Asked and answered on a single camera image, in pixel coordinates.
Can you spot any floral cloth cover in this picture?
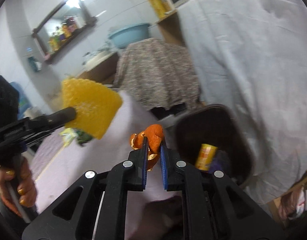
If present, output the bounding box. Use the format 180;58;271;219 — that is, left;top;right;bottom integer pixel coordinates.
113;37;201;112

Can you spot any white cloth cover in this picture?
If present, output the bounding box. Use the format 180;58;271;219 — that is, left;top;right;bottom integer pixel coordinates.
178;0;307;205

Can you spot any brown trash bin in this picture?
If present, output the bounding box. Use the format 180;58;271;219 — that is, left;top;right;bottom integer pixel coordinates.
174;104;256;189

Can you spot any pale pink tablecloth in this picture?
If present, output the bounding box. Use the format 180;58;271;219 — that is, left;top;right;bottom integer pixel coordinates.
31;90;184;240

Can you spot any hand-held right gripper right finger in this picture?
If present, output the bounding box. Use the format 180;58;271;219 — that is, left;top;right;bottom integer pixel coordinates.
160;142;285;240

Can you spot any cardboard box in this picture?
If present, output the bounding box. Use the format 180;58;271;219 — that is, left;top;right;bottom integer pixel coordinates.
266;170;307;220

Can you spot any dark green packet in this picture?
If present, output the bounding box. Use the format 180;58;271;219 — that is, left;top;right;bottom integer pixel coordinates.
76;129;94;145

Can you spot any wooden cabinet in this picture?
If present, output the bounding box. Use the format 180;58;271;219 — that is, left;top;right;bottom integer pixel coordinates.
156;10;186;48

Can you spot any orange peel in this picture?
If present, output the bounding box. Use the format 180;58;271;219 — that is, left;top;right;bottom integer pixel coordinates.
129;124;165;173

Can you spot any wooden framed mirror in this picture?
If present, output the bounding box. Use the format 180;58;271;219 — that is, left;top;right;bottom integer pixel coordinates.
31;0;97;64

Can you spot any blue water jug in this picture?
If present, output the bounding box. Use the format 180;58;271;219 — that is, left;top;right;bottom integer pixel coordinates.
10;81;29;113

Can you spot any light blue plastic basin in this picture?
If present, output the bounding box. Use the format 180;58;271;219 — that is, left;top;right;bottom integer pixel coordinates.
108;23;152;49

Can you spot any purple snack bag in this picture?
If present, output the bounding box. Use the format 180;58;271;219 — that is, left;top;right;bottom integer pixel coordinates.
210;150;231;178

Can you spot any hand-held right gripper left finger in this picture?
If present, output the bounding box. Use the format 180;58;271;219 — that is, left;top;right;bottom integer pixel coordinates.
22;136;149;240

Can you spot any yellow wrapped roll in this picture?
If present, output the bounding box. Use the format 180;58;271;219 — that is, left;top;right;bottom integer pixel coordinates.
143;0;166;19

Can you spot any person's left hand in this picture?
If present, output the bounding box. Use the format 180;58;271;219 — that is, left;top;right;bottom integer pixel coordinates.
0;155;38;217

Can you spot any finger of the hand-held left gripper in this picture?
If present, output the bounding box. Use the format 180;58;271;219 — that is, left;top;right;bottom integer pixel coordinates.
17;106;77;145

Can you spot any row of condiment bottles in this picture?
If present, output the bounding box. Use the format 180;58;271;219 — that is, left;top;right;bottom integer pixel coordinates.
48;15;79;52

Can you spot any yellow green packet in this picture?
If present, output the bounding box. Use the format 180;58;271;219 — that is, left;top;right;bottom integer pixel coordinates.
60;127;77;145

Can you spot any brown container white lid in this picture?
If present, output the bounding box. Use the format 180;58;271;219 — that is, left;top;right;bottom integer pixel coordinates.
80;51;120;84

